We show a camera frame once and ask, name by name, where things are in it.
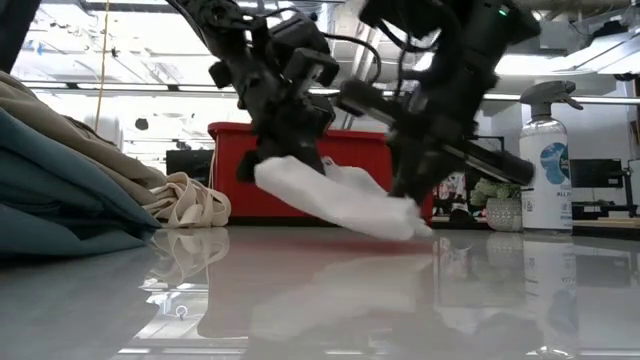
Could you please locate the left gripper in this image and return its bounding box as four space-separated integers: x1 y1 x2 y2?
208 47 337 184

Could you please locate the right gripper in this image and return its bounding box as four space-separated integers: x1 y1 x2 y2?
335 72 536 207

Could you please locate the small white cloth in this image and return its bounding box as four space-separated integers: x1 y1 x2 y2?
253 154 435 242

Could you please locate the khaki garment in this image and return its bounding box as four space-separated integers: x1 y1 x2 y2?
0 69 169 206

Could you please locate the teal grey garment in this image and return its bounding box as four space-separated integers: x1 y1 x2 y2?
0 107 162 257

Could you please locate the red plastic laundry bin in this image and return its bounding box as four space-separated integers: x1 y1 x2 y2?
207 121 436 224

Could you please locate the colourful patterned fabric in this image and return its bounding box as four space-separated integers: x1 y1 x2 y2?
433 172 469 211

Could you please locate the black box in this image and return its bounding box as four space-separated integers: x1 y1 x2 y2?
165 148 216 187

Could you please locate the green potted plant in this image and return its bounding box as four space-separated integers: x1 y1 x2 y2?
469 177 524 233

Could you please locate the clear spray bottle black trigger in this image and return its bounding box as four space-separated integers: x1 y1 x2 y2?
518 79 585 235

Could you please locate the long ceiling light bar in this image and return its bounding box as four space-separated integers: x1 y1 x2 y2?
19 81 640 105

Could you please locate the black computer monitor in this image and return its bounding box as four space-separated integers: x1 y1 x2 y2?
569 158 624 189

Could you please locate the black monitor stand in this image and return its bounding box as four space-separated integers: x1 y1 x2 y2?
572 167 640 220

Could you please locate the yellow hanging cable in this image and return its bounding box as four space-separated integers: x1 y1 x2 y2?
94 0 111 119

